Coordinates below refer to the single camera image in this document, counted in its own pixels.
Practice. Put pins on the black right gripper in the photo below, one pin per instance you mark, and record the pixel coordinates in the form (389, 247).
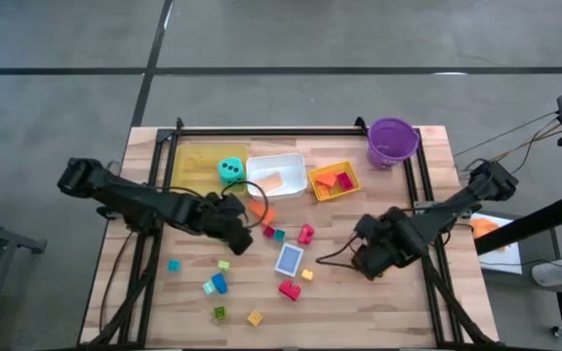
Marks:
(383, 241)

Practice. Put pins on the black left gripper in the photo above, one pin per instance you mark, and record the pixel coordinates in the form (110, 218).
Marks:
(222, 214)

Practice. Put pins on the small dark red cube block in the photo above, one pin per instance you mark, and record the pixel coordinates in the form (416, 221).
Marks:
(268, 232)

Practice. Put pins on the orange long toy block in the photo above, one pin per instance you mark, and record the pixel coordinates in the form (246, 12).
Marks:
(257, 210)

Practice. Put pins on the small teal cube block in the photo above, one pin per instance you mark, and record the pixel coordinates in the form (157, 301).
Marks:
(279, 235)
(174, 265)

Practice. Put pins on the blue toy block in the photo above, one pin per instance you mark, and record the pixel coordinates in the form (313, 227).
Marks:
(220, 283)

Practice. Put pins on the blue card white frame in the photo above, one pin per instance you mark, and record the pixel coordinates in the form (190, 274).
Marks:
(289, 259)

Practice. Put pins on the mint toy block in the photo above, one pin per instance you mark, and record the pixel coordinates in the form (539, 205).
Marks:
(208, 288)

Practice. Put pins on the red stepped toy block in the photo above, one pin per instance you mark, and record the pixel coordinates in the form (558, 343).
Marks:
(305, 234)

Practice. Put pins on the orange card white frame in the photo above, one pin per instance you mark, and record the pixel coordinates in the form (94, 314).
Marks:
(272, 183)

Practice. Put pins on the large red toy block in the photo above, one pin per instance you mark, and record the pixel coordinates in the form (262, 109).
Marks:
(290, 290)

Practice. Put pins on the teal foam die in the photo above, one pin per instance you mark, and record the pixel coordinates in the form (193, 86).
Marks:
(231, 170)

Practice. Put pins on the orange studded brick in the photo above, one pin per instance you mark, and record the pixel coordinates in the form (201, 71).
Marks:
(325, 193)

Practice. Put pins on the orange stepped toy block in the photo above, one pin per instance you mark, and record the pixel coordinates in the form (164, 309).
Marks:
(327, 179)

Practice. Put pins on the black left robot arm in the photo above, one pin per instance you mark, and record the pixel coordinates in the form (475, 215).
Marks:
(130, 197)

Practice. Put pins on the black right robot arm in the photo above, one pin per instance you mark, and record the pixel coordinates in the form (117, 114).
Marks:
(456, 200)

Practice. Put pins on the light green toy block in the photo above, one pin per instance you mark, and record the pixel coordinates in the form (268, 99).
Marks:
(224, 265)

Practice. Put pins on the yellow mesh basket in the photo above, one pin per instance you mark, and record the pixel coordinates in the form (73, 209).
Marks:
(334, 195)

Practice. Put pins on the green block with hole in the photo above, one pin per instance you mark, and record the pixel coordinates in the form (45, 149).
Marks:
(219, 313)

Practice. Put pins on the yellow cube toy block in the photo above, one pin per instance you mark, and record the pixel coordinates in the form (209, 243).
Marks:
(255, 318)

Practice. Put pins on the white plastic bin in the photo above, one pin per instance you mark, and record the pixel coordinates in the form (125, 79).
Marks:
(291, 170)

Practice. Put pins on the yellow translucent plastic bin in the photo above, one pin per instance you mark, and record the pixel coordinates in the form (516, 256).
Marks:
(195, 166)

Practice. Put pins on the purple monster face bucket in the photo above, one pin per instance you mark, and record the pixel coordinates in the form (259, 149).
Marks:
(392, 141)

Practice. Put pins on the orange object on paper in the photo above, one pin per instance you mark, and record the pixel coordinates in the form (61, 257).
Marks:
(485, 228)

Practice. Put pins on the white paper sheet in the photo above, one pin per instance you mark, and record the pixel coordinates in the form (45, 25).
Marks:
(503, 258)

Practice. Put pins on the white rounded floor object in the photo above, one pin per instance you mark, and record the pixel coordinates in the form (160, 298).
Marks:
(551, 274)

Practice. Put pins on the black caster wheel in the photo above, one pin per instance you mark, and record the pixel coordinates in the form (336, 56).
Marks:
(560, 333)

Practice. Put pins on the silver frame bracket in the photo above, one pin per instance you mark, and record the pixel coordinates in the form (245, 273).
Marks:
(420, 208)

